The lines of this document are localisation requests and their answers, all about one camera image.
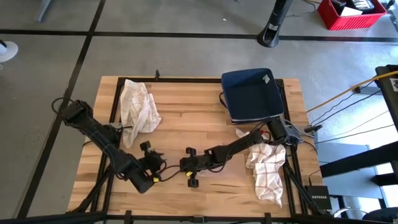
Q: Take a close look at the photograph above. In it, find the white towel with red checks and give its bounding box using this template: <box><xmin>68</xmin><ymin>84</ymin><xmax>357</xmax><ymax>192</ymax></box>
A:
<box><xmin>235</xmin><ymin>128</ymin><xmax>287</xmax><ymax>208</ymax></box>

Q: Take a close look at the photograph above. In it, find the white towel with grey checks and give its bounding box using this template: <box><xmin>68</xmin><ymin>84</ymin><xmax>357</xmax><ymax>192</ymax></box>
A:
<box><xmin>119</xmin><ymin>78</ymin><xmax>163</xmax><ymax>149</ymax></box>

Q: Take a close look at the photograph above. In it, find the yellow cable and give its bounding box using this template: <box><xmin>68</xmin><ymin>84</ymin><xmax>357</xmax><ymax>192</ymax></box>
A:
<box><xmin>306</xmin><ymin>70</ymin><xmax>398</xmax><ymax>113</ymax></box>

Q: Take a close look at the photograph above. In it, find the black floor stand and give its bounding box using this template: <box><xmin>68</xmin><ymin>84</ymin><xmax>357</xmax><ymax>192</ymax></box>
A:
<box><xmin>256</xmin><ymin>0</ymin><xmax>294</xmax><ymax>49</ymax></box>

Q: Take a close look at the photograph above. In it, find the grey furniture leg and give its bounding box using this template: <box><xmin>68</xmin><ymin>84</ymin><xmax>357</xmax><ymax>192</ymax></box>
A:
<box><xmin>33</xmin><ymin>0</ymin><xmax>53</xmax><ymax>24</ymax></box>

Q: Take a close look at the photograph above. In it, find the white round stand base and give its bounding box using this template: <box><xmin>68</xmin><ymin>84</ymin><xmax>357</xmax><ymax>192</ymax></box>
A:
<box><xmin>0</xmin><ymin>40</ymin><xmax>19</xmax><ymax>64</ymax></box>

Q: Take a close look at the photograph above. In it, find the black desk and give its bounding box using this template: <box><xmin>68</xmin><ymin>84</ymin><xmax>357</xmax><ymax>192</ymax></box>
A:
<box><xmin>374</xmin><ymin>64</ymin><xmax>398</xmax><ymax>133</ymax></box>

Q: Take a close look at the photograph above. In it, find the red plastic crate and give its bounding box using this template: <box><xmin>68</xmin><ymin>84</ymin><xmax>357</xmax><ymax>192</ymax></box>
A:
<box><xmin>317</xmin><ymin>0</ymin><xmax>388</xmax><ymax>31</ymax></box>

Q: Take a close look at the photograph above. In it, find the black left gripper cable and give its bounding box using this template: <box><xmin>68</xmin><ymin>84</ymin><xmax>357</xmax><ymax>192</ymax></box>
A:
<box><xmin>154</xmin><ymin>160</ymin><xmax>187</xmax><ymax>184</ymax></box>

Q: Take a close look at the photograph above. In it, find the black metal table frame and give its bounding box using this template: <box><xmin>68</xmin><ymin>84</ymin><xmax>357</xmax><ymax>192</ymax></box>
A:
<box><xmin>63</xmin><ymin>70</ymin><xmax>321</xmax><ymax>224</ymax></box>

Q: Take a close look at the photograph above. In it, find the black office chair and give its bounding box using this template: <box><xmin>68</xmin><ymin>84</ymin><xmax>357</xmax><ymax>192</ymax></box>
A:
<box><xmin>331</xmin><ymin>206</ymin><xmax>398</xmax><ymax>224</ymax></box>

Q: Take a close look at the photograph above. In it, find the navy fabric basket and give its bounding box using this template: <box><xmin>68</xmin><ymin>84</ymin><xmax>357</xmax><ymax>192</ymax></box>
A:
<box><xmin>218</xmin><ymin>67</ymin><xmax>285</xmax><ymax>126</ymax></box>

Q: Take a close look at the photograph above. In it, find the black Netgear network switch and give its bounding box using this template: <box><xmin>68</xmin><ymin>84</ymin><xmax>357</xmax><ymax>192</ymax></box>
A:
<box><xmin>303</xmin><ymin>185</ymin><xmax>333</xmax><ymax>211</ymax></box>

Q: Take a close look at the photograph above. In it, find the thin beige floor cable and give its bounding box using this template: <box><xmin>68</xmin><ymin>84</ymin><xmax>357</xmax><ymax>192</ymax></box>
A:
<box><xmin>349</xmin><ymin>110</ymin><xmax>389</xmax><ymax>132</ymax></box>

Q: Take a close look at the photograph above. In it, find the thin black floor cable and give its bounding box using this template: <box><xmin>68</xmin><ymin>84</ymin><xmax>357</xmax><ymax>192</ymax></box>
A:
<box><xmin>317</xmin><ymin>124</ymin><xmax>396</xmax><ymax>144</ymax></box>

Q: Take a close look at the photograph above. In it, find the black desk foot beam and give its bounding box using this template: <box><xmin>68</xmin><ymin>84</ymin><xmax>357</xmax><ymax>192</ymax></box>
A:
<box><xmin>319</xmin><ymin>140</ymin><xmax>398</xmax><ymax>187</ymax></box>

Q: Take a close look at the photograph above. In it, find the white box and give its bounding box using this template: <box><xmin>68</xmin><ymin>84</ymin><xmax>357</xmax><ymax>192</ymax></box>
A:
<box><xmin>340</xmin><ymin>6</ymin><xmax>364</xmax><ymax>17</ymax></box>

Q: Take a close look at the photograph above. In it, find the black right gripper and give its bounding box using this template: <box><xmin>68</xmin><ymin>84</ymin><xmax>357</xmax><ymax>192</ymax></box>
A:
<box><xmin>179</xmin><ymin>147</ymin><xmax>218</xmax><ymax>189</ymax></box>

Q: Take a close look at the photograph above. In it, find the grey power strip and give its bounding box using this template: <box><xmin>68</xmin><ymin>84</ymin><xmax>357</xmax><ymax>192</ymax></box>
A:
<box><xmin>352</xmin><ymin>86</ymin><xmax>382</xmax><ymax>95</ymax></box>

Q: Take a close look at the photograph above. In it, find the black device in crate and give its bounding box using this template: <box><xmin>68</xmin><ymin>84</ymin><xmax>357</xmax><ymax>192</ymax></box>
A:
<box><xmin>351</xmin><ymin>0</ymin><xmax>376</xmax><ymax>12</ymax></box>

